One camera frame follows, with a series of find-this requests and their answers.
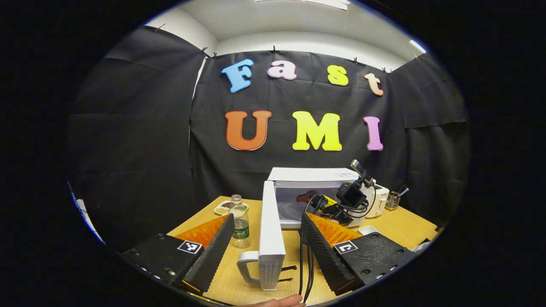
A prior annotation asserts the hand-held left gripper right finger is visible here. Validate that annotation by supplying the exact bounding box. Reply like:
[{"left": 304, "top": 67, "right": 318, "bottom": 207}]
[{"left": 300, "top": 212, "right": 418, "bottom": 296}]

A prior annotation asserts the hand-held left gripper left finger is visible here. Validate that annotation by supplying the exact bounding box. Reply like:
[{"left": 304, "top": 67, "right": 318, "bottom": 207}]
[{"left": 119, "top": 213, "right": 236, "bottom": 295}]

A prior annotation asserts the large ceiling light panel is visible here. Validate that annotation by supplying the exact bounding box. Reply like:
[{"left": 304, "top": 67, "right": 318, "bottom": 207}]
[{"left": 256, "top": 0, "right": 350, "bottom": 11}]

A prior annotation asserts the black cable bundle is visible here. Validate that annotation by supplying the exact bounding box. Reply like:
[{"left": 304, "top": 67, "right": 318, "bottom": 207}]
[{"left": 298, "top": 228, "right": 315, "bottom": 304}]

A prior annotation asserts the small white plate with seeds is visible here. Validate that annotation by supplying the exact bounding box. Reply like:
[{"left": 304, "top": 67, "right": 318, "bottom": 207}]
[{"left": 214, "top": 200, "right": 249, "bottom": 216}]

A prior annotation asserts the wire utensil basket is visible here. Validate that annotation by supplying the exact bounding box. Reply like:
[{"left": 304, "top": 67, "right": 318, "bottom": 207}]
[{"left": 385, "top": 191, "right": 402, "bottom": 211}]

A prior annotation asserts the glass turntable plate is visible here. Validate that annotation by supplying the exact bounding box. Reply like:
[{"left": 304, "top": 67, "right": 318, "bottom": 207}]
[{"left": 279, "top": 201, "right": 312, "bottom": 221}]

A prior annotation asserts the black backdrop cloth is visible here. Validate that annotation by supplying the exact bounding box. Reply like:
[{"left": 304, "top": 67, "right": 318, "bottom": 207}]
[{"left": 64, "top": 26, "right": 472, "bottom": 252}]

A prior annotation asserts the clear water bottle green label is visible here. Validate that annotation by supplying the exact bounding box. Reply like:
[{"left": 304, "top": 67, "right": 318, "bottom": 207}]
[{"left": 229, "top": 194, "right": 251, "bottom": 249}]

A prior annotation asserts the white microwave oven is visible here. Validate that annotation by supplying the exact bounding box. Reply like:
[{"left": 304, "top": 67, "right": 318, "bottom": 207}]
[{"left": 237, "top": 167, "right": 367, "bottom": 292}]

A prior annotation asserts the cream toaster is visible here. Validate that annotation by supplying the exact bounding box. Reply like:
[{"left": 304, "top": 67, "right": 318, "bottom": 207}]
[{"left": 363, "top": 183, "right": 390, "bottom": 218}]

